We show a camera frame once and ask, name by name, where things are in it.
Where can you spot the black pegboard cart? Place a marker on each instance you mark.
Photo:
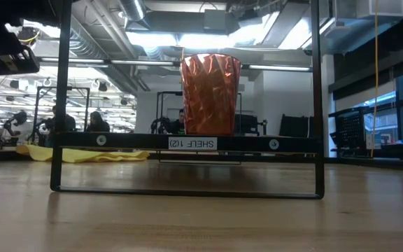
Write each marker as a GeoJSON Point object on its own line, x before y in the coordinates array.
{"type": "Point", "coordinates": [350, 127]}

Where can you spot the silver shelf bolt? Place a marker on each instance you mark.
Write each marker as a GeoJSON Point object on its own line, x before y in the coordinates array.
{"type": "Point", "coordinates": [274, 144]}
{"type": "Point", "coordinates": [101, 140]}

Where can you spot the black background robot arm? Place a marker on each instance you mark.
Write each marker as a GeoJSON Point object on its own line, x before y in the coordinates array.
{"type": "Point", "coordinates": [159, 125]}

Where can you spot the black computer monitor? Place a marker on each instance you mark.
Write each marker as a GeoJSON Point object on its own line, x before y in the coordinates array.
{"type": "Point", "coordinates": [247, 124]}

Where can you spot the yellow cloth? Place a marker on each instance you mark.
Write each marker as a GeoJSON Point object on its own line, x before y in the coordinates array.
{"type": "Point", "coordinates": [82, 155]}

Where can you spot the ceiling light strip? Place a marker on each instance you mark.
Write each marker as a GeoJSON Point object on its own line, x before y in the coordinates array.
{"type": "Point", "coordinates": [278, 67]}
{"type": "Point", "coordinates": [142, 62]}

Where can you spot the black background screen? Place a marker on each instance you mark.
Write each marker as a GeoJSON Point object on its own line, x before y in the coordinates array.
{"type": "Point", "coordinates": [294, 126]}

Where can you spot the red faceted cup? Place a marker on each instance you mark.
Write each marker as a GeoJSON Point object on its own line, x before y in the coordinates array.
{"type": "Point", "coordinates": [210, 98]}

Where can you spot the person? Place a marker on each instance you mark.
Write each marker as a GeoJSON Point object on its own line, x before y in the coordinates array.
{"type": "Point", "coordinates": [97, 123]}
{"type": "Point", "coordinates": [19, 124]}
{"type": "Point", "coordinates": [178, 124]}
{"type": "Point", "coordinates": [69, 122]}

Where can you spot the white shelf label sticker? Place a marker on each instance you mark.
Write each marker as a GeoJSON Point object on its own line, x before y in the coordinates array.
{"type": "Point", "coordinates": [192, 143]}

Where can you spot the black metal shelf frame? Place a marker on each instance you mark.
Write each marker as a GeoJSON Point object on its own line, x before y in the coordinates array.
{"type": "Point", "coordinates": [135, 142]}

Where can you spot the silver ceiling duct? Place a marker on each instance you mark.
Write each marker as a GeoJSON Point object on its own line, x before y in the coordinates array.
{"type": "Point", "coordinates": [133, 8]}

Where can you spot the grey ceiling box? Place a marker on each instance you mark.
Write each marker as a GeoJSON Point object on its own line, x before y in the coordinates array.
{"type": "Point", "coordinates": [214, 19]}

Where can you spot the black background station frame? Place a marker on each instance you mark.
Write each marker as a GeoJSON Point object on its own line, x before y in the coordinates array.
{"type": "Point", "coordinates": [163, 105]}

